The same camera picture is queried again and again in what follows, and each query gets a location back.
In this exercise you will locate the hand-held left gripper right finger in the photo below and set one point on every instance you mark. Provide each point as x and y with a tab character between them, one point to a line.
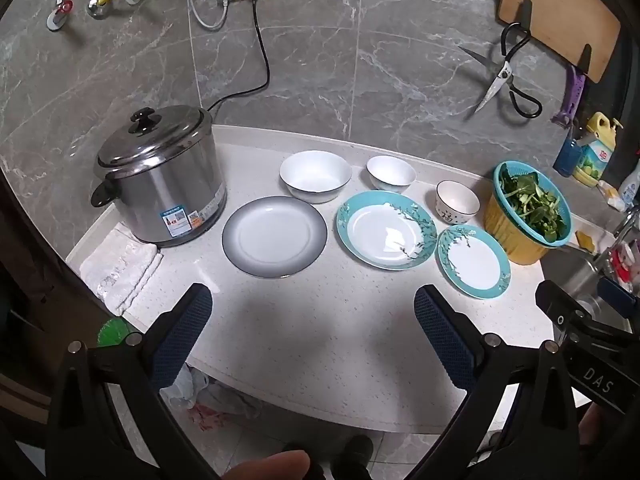
445	340

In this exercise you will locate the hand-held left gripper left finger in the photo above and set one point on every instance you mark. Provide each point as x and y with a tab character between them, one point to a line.
185	330

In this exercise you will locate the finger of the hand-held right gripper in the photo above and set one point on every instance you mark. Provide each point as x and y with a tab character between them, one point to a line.
552	300
620	296

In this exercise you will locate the small teal floral plate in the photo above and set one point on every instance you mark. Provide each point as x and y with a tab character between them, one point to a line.
472	260

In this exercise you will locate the large teal floral plate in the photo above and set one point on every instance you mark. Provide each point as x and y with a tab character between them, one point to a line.
385	232

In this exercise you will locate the small patterned bowl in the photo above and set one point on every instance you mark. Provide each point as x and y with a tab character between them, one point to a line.
457	200

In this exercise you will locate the medium white bowl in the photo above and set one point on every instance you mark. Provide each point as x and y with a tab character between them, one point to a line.
392	172

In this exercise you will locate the large white bowl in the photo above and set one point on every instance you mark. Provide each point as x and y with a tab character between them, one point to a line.
315	175

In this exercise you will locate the person's right hand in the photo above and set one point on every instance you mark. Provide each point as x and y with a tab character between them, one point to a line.
594	425

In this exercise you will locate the person's left hand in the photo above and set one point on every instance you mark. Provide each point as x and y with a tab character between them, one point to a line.
275	467

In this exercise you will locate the steel sink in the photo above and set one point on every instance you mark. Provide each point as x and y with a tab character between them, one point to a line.
575	270

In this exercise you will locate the yellow sponge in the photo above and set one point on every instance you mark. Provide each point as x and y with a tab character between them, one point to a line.
586	241

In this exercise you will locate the green round lid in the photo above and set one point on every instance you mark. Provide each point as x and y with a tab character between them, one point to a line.
115	331

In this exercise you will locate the metal faucet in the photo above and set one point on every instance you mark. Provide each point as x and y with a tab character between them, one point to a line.
627	225

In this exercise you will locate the crumpled plastic bag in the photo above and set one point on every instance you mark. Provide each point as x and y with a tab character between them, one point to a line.
220	395

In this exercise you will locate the white towel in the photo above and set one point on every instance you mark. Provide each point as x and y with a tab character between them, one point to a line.
120	270

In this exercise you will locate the green leafy vegetables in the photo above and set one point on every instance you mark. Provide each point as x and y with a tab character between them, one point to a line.
532	205

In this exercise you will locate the grey rimmed plate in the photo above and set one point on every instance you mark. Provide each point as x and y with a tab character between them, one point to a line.
275	237

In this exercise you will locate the teal colander basket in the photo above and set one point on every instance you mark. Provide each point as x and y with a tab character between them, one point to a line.
500	180

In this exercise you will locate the stainless steel rice cooker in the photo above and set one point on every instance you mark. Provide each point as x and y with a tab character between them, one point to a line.
165	200

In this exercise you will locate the yellow detergent bottle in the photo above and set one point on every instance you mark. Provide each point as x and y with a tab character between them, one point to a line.
597	155

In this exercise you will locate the blue cup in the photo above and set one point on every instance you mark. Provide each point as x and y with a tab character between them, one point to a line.
567	155

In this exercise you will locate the rice cooker lid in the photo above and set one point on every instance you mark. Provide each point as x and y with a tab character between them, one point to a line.
150	135

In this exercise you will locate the wooden cutting board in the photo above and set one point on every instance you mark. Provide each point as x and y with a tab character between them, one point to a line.
555	10

